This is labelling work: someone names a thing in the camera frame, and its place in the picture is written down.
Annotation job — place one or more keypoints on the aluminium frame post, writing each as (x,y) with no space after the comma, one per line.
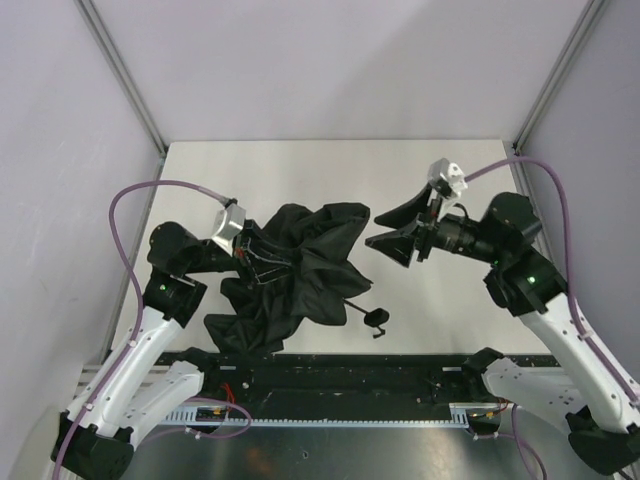
(116,63)
(579,36)

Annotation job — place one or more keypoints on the right aluminium frame post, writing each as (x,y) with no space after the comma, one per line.
(579,36)

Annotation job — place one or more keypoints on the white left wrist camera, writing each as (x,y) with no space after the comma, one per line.
(228,224)

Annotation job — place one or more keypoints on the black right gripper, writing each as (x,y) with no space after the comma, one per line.
(424,234)

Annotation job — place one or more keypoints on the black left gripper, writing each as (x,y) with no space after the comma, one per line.
(249,248)

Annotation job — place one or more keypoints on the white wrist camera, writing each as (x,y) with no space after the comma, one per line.
(228,224)
(447,179)

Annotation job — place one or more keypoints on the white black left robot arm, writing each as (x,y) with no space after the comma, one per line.
(102,428)

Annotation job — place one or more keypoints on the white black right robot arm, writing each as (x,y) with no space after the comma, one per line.
(599,420)

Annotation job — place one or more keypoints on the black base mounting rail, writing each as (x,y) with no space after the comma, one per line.
(333,387)

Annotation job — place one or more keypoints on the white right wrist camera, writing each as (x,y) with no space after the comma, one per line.
(447,179)

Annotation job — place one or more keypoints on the black folding umbrella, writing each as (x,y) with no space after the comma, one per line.
(323,279)

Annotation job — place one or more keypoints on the left aluminium frame post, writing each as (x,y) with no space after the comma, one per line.
(116,63)

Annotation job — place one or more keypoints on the grey slotted cable duct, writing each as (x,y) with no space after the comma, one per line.
(456,416)

